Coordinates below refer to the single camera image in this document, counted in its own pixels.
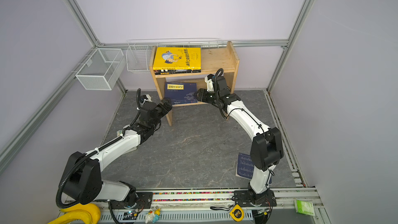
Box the wooden two-tier bookshelf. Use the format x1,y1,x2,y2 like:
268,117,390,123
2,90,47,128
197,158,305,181
149,41,240,127

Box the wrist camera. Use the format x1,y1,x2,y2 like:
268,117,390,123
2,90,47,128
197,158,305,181
140,94,152,104
205,74,215,92

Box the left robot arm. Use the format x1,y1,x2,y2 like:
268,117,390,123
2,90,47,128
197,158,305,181
56,89,173,208

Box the yellow tape measure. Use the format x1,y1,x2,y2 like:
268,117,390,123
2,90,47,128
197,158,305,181
229,204,244,222

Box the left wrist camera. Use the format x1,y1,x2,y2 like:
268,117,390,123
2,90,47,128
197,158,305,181
140,94,152,104

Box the green white packet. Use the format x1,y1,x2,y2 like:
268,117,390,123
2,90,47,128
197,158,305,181
294,200,316,216

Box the black wolf cover book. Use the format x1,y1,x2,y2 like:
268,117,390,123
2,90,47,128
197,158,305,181
154,69,201,75

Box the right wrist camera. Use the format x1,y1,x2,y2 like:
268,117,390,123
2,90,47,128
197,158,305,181
205,74,215,92

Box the blue book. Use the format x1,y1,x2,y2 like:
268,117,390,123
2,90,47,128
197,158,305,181
170,99,198,105

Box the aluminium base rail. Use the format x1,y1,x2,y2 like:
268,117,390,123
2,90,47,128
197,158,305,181
57,188,327,224

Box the yellow banana toy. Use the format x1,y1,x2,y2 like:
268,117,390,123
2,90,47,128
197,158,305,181
48,203,101,224

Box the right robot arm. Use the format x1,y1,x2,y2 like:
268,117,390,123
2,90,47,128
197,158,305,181
195,68,284,208

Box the white wire rack basket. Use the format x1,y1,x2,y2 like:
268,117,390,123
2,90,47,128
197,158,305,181
125,38,221,72

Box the white mesh box basket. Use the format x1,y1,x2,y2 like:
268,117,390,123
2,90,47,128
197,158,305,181
76,48,126,91

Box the yellow folder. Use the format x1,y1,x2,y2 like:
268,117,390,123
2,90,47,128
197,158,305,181
152,47,202,70

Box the navy book yellow label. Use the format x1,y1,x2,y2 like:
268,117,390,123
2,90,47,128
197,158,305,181
164,82,197,100

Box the small white toy figure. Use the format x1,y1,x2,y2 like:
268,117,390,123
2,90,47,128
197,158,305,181
144,208,161,224

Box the navy notebook white lines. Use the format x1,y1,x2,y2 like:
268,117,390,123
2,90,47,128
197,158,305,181
235,152,256,180

